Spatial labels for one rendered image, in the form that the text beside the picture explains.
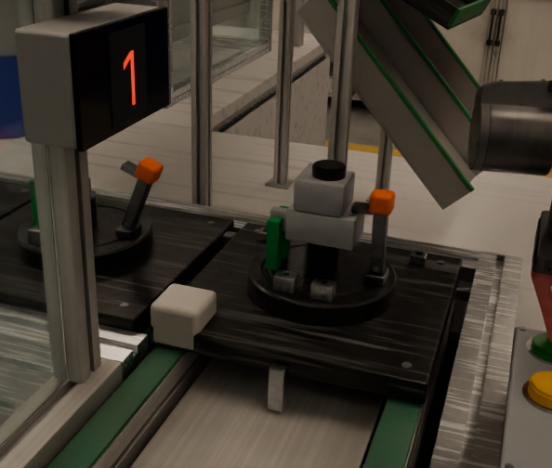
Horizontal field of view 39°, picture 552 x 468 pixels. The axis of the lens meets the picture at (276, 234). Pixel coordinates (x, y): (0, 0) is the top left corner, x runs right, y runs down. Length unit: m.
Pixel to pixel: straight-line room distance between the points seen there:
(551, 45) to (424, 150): 3.88
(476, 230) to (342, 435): 0.60
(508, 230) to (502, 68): 3.61
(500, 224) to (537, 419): 0.63
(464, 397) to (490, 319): 0.14
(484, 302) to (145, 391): 0.34
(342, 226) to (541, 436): 0.24
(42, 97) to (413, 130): 0.50
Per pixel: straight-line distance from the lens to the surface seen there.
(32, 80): 0.50
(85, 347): 0.63
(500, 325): 0.75
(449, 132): 1.02
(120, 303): 0.73
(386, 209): 0.70
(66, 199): 0.57
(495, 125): 0.61
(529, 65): 4.78
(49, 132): 0.50
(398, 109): 0.90
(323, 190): 0.69
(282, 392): 0.66
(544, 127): 0.62
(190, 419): 0.67
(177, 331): 0.68
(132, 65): 0.54
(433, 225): 1.20
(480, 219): 1.24
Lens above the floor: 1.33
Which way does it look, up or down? 24 degrees down
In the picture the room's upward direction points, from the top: 2 degrees clockwise
